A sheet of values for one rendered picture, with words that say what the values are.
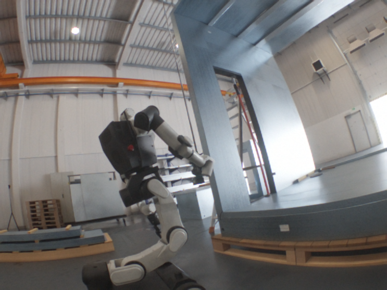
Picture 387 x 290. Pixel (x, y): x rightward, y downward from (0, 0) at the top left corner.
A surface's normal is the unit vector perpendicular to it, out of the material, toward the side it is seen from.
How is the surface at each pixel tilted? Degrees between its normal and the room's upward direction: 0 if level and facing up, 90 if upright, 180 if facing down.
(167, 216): 90
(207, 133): 90
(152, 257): 90
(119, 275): 90
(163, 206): 115
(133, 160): 109
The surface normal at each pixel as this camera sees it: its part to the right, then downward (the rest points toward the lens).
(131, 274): 0.44, -0.29
